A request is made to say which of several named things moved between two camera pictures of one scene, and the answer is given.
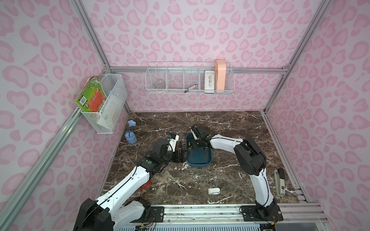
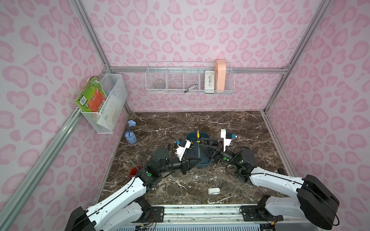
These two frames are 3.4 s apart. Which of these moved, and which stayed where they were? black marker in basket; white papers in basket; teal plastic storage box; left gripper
Moved: left gripper
Stayed: teal plastic storage box; black marker in basket; white papers in basket
